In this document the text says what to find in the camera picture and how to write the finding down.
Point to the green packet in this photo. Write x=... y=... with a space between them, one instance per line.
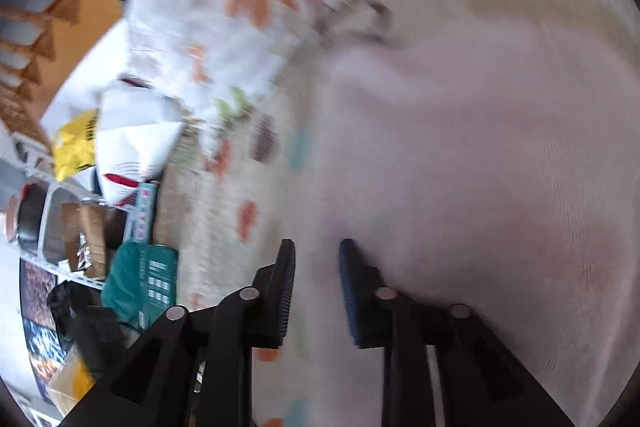
x=150 y=277

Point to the grey plastic tub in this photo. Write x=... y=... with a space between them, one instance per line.
x=55 y=227

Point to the white floral pillow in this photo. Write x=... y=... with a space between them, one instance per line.
x=225 y=17

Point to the black bag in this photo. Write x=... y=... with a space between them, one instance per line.
x=80 y=317

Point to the white paper bag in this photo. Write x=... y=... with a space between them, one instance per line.
x=130 y=142

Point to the brown cardboard box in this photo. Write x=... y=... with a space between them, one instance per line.
x=90 y=232

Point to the wooden lattice furniture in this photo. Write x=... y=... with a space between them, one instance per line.
x=60 y=7

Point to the pastel patterned box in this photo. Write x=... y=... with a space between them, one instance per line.
x=142 y=217

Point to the dark pot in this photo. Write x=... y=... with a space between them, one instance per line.
x=27 y=217

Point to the white embroidered knit sweater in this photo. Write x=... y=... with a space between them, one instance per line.
x=450 y=157

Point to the white perforated metal rack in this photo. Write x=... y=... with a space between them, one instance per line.
x=60 y=269

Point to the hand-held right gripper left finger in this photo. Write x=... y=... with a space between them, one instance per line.
x=285 y=289

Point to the yellow plastic bag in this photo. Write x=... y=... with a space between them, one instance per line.
x=75 y=147

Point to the quilted cream bedspread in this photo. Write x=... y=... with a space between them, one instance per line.
x=225 y=217

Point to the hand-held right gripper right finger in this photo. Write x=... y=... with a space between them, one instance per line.
x=350 y=289

